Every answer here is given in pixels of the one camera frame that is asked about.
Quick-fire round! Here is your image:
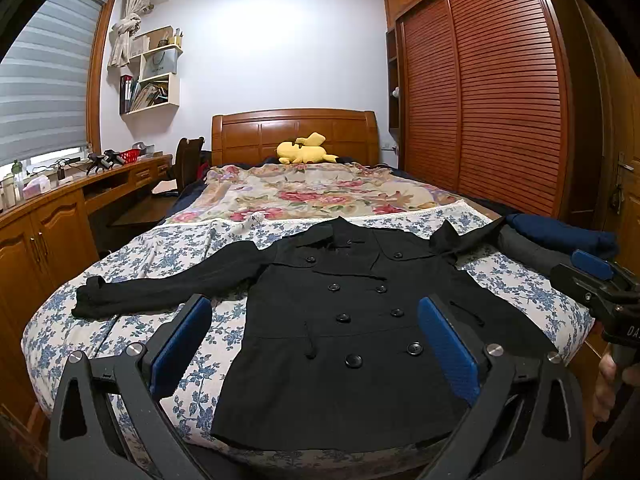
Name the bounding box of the dark wooden chair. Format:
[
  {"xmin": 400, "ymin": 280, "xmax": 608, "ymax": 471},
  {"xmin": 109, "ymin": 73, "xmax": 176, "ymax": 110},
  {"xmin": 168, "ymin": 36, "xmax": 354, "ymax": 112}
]
[{"xmin": 172, "ymin": 136, "xmax": 204, "ymax": 192}]

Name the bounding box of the long wooden desk cabinet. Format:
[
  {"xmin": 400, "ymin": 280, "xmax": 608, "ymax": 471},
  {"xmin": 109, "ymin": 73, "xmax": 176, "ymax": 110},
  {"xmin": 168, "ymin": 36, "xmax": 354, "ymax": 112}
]
[{"xmin": 1, "ymin": 155, "xmax": 171, "ymax": 420}]

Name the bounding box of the wooden louvered wardrobe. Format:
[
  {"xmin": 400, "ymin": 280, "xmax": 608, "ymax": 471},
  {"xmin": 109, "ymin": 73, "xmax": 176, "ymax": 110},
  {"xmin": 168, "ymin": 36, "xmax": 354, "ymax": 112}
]
[{"xmin": 385, "ymin": 0, "xmax": 603, "ymax": 226}]

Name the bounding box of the folded grey garment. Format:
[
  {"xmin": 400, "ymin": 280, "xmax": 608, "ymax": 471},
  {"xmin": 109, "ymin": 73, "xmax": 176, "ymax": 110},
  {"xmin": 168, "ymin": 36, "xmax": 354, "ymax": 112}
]
[{"xmin": 497, "ymin": 224, "xmax": 572, "ymax": 278}]

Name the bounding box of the person's right hand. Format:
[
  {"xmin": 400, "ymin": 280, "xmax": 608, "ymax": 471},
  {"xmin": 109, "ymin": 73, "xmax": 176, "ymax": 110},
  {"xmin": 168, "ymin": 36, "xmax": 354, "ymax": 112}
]
[{"xmin": 592, "ymin": 348, "xmax": 640, "ymax": 422}]

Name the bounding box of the yellow plush toy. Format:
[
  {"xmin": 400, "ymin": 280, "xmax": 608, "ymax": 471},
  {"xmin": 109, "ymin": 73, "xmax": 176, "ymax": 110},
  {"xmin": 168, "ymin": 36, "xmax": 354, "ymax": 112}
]
[{"xmin": 276, "ymin": 132, "xmax": 337, "ymax": 165}]

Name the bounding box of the red floral beige blanket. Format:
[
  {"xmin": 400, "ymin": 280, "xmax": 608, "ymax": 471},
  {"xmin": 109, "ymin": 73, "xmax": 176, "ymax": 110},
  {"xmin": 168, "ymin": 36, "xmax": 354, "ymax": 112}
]
[{"xmin": 166, "ymin": 162, "xmax": 460, "ymax": 223}]

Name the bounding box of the white wall shelf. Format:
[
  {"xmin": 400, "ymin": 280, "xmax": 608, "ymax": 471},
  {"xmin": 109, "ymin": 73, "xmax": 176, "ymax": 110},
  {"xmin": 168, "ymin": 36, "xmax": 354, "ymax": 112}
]
[{"xmin": 108, "ymin": 26, "xmax": 183, "ymax": 117}]

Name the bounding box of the wooden bed headboard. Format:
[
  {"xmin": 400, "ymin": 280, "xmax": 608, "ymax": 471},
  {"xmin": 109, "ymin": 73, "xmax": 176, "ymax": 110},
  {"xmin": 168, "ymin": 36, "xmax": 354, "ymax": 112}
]
[{"xmin": 212, "ymin": 108, "xmax": 381, "ymax": 166}]

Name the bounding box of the door handle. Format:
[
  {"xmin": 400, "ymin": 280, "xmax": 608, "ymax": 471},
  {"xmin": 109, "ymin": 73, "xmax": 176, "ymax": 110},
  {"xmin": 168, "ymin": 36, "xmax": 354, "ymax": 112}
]
[{"xmin": 616, "ymin": 152, "xmax": 634, "ymax": 174}]

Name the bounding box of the folded navy blue garment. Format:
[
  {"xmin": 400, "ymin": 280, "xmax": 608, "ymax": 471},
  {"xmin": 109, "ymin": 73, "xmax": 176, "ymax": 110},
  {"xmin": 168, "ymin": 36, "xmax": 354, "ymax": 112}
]
[{"xmin": 506, "ymin": 214, "xmax": 618, "ymax": 259}]

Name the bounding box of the black double-breasted coat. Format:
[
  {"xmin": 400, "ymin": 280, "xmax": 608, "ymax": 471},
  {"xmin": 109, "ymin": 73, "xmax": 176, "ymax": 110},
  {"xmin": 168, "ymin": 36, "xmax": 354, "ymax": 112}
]
[{"xmin": 73, "ymin": 218, "xmax": 552, "ymax": 452}]

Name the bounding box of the red basket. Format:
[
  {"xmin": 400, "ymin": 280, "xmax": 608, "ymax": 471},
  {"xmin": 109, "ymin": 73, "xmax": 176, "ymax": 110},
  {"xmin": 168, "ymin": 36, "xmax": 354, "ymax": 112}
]
[{"xmin": 119, "ymin": 148, "xmax": 140, "ymax": 164}]

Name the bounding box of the tied beige curtain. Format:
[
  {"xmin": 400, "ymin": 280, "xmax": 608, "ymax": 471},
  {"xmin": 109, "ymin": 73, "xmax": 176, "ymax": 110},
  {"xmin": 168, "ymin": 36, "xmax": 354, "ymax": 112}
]
[{"xmin": 107, "ymin": 0, "xmax": 154, "ymax": 67}]

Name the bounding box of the grey zebra window blind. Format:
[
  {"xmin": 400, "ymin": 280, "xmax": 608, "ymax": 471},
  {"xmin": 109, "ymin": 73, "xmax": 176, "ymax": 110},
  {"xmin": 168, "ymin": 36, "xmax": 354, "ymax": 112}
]
[{"xmin": 0, "ymin": 0, "xmax": 107, "ymax": 165}]

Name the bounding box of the blue floral white quilt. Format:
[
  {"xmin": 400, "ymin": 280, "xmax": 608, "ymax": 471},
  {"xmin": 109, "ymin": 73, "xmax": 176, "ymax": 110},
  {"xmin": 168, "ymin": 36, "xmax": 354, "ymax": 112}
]
[{"xmin": 23, "ymin": 200, "xmax": 585, "ymax": 479}]

